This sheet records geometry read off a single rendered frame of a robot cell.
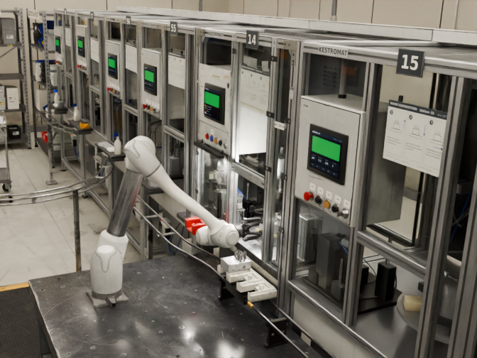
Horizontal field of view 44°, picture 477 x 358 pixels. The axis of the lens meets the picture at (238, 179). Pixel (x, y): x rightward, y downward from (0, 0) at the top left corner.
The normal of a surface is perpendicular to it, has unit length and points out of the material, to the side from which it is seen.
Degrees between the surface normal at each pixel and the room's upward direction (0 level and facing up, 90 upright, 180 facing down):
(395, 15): 90
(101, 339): 0
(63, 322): 0
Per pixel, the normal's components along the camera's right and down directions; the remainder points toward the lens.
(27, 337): 0.04, -0.96
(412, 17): -0.89, 0.10
